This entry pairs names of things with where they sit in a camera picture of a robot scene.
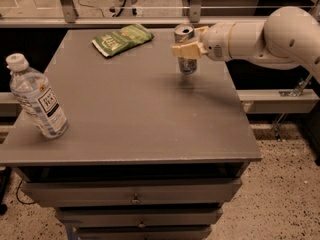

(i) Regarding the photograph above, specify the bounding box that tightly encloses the clear plastic water bottle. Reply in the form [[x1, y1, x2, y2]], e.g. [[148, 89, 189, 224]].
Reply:
[[6, 53, 68, 139]]

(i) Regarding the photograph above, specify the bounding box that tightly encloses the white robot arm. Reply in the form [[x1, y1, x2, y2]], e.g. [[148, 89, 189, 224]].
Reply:
[[171, 6, 320, 82]]

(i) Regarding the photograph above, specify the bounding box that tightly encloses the green jalapeno chip bag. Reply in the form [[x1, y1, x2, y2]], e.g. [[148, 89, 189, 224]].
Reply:
[[92, 24, 154, 58]]

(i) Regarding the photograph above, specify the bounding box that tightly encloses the grey drawer cabinet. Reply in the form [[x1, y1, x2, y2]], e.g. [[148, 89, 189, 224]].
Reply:
[[0, 29, 261, 240]]

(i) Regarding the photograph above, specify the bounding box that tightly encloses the top drawer knob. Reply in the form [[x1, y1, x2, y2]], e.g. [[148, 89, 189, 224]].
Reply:
[[131, 194, 141, 205]]

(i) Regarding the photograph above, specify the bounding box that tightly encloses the metal railing frame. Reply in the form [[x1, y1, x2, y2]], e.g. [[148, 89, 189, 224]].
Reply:
[[0, 0, 319, 28]]

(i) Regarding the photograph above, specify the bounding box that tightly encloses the drawer knob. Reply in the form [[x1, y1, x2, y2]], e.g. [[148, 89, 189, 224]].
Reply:
[[131, 194, 141, 205], [138, 220, 146, 228]]

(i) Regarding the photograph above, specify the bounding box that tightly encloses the redbull can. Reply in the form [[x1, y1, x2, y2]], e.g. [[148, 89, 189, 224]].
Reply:
[[174, 24, 197, 75]]

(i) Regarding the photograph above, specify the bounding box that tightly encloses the black floor cable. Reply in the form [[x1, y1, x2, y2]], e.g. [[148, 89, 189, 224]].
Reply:
[[15, 178, 36, 206]]

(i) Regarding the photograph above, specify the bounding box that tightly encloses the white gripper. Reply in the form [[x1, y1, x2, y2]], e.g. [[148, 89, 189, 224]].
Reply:
[[171, 23, 234, 62]]

